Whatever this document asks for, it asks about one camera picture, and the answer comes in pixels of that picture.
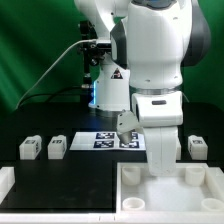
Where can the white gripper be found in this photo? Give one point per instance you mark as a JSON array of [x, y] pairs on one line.
[[161, 146]]

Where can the white square tabletop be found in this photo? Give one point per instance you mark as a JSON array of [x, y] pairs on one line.
[[190, 188]]

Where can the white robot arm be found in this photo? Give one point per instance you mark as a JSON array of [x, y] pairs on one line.
[[141, 46]]

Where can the white sheet with markers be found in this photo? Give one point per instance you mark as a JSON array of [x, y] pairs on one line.
[[106, 141]]

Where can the white left obstacle block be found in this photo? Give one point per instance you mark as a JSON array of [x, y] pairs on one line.
[[7, 180]]

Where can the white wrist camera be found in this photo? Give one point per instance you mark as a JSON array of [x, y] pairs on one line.
[[126, 123]]

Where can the black camera stand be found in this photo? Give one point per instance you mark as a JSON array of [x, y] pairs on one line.
[[87, 60]]

